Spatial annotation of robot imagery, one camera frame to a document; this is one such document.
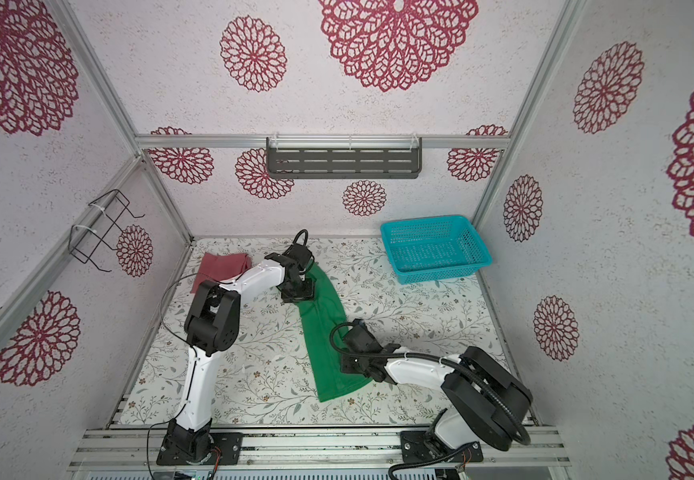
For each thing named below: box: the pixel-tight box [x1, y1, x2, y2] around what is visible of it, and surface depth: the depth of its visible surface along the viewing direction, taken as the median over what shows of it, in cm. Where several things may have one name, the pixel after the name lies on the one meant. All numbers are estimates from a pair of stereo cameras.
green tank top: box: [296, 264, 373, 403], surface depth 91 cm
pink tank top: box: [191, 252, 252, 294], surface depth 114 cm
